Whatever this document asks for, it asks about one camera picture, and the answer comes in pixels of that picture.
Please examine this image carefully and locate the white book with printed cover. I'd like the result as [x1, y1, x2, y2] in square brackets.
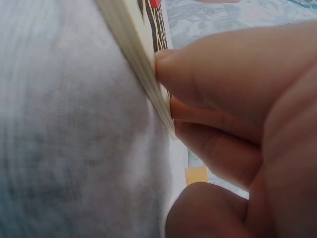
[96, 0, 177, 141]

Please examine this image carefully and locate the person's right hand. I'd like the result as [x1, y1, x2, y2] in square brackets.
[154, 19, 317, 238]

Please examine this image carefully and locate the yellow flat block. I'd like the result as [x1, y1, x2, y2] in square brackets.
[185, 166, 209, 187]

